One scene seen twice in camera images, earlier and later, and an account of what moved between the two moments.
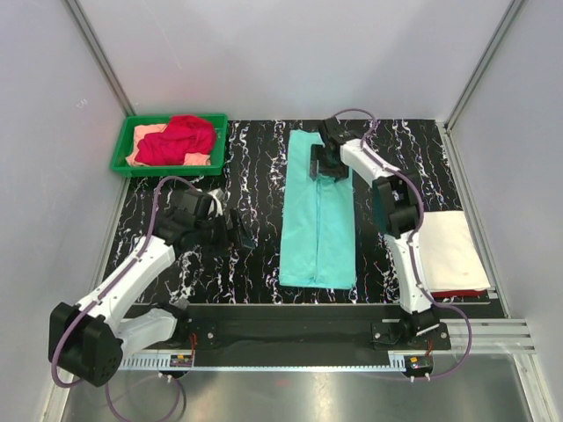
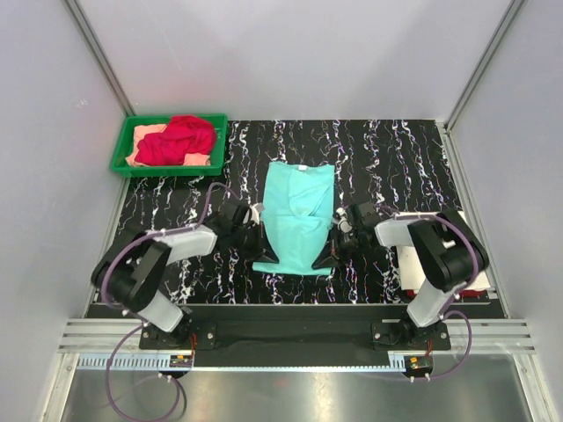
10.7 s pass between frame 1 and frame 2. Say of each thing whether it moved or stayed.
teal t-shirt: moved
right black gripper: moved
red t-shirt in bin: stayed
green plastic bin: stayed
